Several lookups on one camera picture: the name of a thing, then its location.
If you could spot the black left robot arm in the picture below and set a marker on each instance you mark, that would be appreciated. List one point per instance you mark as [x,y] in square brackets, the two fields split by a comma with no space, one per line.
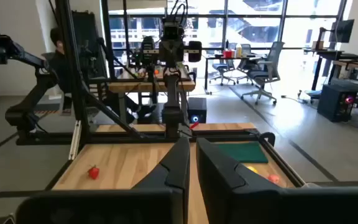
[172,109]

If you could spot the blue office chair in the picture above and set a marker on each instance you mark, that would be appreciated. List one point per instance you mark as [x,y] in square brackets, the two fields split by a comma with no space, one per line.
[221,67]

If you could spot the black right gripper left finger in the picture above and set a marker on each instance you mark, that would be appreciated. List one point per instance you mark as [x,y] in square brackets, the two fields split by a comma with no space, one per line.
[179,168]

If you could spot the black background robot arm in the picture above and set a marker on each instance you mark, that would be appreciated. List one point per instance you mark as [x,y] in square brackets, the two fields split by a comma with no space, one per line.
[30,57]

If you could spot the wooden background table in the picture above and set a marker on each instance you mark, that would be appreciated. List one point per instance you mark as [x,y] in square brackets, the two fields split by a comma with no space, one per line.
[126,86]

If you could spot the black table clamp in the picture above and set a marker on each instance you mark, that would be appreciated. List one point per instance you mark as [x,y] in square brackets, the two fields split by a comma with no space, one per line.
[267,134]

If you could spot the black computer tower pink light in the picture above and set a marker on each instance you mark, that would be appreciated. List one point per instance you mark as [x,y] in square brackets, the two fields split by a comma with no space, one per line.
[331,102]

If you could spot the white bottle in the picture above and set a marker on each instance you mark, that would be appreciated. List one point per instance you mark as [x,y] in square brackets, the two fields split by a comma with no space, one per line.
[238,51]

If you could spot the black computer tower blue light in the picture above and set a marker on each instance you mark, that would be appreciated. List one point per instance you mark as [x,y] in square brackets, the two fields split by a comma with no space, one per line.
[197,107]

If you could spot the long-stemmed red strawberry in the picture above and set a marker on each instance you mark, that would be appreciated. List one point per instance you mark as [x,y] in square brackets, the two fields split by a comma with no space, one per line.
[94,173]

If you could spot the black panel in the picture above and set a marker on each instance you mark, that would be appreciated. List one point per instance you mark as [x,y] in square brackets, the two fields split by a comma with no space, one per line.
[89,37]

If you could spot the person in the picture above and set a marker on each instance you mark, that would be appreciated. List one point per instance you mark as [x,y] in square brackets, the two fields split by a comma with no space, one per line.
[57,68]

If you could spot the black monitor on arm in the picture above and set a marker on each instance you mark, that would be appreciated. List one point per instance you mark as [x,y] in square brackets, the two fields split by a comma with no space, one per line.
[344,31]

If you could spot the small red tag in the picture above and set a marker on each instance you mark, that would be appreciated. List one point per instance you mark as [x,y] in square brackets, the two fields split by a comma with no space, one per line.
[194,125]

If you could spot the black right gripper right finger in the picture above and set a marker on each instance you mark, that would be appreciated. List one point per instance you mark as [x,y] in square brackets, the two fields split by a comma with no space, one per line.
[216,180]

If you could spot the white plastic strip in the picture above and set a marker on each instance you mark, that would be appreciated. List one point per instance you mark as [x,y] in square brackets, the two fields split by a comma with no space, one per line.
[75,140]

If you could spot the grey office chair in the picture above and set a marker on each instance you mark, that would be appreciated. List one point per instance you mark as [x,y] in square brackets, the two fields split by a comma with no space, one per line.
[261,76]
[245,51]

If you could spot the pink peach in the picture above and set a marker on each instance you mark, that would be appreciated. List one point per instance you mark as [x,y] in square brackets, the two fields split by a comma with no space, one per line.
[273,179]

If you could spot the green cloth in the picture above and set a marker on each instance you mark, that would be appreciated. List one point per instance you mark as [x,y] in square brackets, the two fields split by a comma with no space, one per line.
[244,152]

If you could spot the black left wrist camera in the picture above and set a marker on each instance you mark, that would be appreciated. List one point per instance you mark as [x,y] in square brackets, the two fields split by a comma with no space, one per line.
[171,32]

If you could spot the black standing desk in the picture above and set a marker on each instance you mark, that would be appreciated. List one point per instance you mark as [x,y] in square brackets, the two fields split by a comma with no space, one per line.
[316,74]

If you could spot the red box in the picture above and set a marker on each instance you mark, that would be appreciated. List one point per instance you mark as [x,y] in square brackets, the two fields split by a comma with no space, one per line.
[227,54]

